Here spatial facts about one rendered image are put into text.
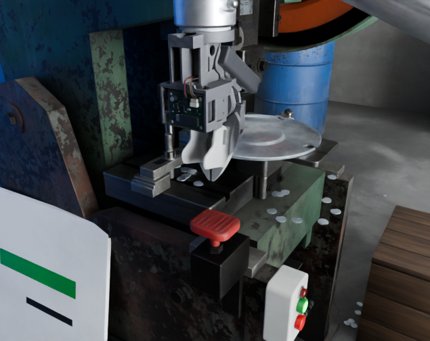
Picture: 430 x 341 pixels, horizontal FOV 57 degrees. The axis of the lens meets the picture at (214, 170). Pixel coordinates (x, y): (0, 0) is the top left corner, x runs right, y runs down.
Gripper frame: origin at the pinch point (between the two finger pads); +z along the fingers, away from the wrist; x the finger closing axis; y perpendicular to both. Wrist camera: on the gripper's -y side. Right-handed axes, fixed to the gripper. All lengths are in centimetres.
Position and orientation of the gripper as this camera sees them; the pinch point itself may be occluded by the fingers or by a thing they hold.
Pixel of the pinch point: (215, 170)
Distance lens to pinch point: 59.0
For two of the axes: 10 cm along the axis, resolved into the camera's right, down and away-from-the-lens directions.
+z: 0.0, 9.1, 4.2
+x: 8.4, 2.3, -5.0
